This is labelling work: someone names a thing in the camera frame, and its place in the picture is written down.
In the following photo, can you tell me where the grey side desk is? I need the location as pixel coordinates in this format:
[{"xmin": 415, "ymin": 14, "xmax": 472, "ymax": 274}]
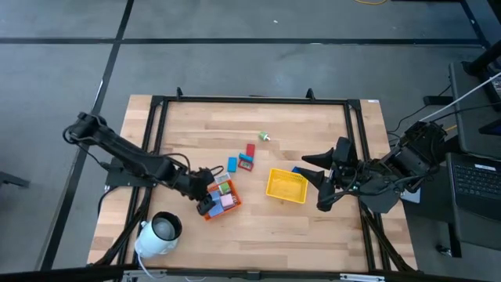
[{"xmin": 449, "ymin": 60, "xmax": 501, "ymax": 157}]

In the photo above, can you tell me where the white cable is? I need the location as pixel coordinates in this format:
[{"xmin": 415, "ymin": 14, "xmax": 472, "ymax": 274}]
[{"xmin": 418, "ymin": 72, "xmax": 501, "ymax": 123}]

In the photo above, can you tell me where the white overhead camera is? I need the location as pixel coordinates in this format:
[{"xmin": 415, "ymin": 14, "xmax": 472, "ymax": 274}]
[{"xmin": 133, "ymin": 211, "xmax": 183, "ymax": 259}]

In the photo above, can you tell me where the black metal table frame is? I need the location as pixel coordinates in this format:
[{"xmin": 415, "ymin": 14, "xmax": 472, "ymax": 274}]
[{"xmin": 88, "ymin": 86, "xmax": 418, "ymax": 275}]

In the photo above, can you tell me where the yellow plastic basket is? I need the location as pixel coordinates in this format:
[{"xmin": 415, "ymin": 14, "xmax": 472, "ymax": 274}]
[{"xmin": 265, "ymin": 168, "xmax": 310, "ymax": 204}]

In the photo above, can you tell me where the silver metal bracket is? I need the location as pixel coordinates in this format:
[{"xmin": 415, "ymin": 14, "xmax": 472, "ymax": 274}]
[{"xmin": 339, "ymin": 273, "xmax": 387, "ymax": 282}]

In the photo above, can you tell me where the black laptop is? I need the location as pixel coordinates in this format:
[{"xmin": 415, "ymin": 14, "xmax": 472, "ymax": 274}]
[{"xmin": 445, "ymin": 152, "xmax": 501, "ymax": 222}]

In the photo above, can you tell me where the orange plastic basket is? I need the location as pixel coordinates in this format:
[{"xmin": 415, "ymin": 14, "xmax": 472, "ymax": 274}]
[{"xmin": 201, "ymin": 178, "xmax": 243, "ymax": 222}]

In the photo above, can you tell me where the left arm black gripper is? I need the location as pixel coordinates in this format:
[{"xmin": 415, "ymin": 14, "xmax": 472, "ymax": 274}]
[{"xmin": 178, "ymin": 166, "xmax": 217, "ymax": 217}]

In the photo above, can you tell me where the black power brick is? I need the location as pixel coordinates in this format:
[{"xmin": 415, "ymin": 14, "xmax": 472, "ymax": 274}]
[{"xmin": 422, "ymin": 95, "xmax": 455, "ymax": 107}]

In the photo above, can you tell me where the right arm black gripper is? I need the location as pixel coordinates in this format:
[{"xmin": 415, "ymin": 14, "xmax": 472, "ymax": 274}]
[{"xmin": 299, "ymin": 136, "xmax": 368, "ymax": 213}]

